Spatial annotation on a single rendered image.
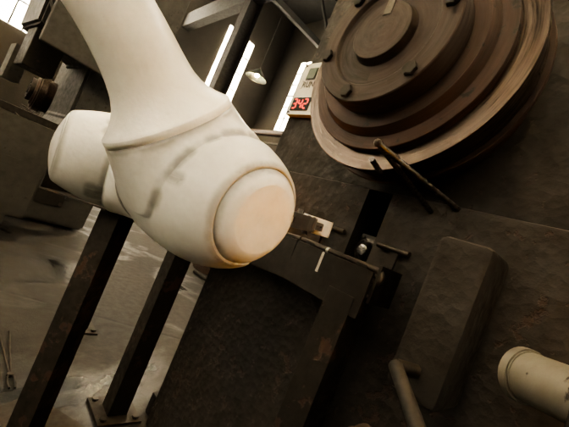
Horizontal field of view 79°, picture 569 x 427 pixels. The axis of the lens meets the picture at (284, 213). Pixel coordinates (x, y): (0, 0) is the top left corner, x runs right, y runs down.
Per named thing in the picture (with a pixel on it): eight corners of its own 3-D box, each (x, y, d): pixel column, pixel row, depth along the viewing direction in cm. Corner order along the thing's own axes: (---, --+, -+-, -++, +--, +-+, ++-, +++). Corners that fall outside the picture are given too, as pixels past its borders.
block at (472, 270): (411, 379, 59) (461, 248, 60) (459, 410, 53) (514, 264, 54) (381, 381, 52) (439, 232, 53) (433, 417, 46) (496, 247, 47)
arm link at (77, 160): (161, 215, 49) (204, 241, 39) (29, 184, 38) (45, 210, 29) (185, 142, 49) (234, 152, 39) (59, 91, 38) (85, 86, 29)
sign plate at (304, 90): (290, 117, 113) (310, 67, 114) (351, 119, 94) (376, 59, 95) (284, 113, 112) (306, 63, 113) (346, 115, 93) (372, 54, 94)
